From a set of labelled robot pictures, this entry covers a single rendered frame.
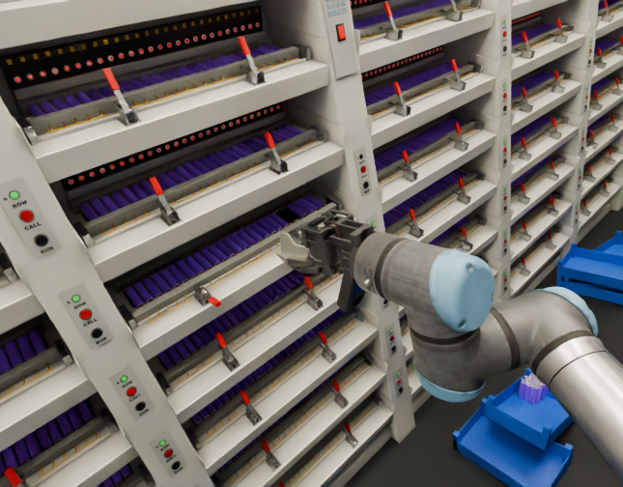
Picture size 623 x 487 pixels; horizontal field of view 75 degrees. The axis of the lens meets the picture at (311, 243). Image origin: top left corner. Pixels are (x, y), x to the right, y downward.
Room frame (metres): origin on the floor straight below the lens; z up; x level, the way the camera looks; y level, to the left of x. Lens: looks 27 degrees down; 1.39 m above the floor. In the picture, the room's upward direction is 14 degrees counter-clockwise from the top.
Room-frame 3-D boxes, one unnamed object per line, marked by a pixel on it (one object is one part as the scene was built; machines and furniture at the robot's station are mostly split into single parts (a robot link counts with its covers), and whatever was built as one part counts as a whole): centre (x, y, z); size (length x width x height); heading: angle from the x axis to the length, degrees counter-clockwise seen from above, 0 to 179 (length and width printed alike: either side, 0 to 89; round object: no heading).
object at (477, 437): (0.84, -0.48, 0.04); 0.30 x 0.20 x 0.08; 33
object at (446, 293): (0.43, -0.14, 1.07); 0.12 x 0.09 x 0.10; 33
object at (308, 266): (0.60, 0.01, 1.05); 0.09 x 0.05 x 0.02; 51
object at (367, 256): (0.50, -0.09, 1.08); 0.10 x 0.05 x 0.09; 123
